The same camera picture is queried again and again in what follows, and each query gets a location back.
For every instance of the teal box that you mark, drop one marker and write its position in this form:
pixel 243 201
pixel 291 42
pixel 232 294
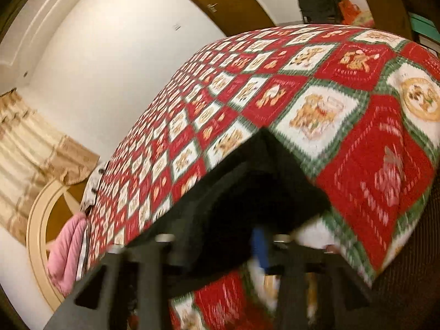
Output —
pixel 424 24

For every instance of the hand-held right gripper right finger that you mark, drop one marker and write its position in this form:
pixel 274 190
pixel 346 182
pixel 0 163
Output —
pixel 260 252

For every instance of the pink cloth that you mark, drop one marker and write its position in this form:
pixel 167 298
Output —
pixel 67 251

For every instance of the white patterned pillow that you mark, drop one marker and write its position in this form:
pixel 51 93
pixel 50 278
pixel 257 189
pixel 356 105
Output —
pixel 91 189

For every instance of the cream wooden headboard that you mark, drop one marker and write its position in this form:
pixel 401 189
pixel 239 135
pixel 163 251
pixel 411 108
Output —
pixel 34 247

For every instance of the red printed blanket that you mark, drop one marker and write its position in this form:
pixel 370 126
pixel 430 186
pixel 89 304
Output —
pixel 361 178

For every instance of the black pants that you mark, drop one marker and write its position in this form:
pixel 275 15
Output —
pixel 257 178

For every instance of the beige patterned curtain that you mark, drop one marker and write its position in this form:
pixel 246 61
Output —
pixel 27 151

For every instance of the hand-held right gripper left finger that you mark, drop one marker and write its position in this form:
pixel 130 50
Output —
pixel 151 264

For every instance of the red cloth bundle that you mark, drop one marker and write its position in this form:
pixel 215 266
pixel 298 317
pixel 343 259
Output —
pixel 348 9

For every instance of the brown wooden door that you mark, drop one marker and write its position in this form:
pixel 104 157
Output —
pixel 240 0

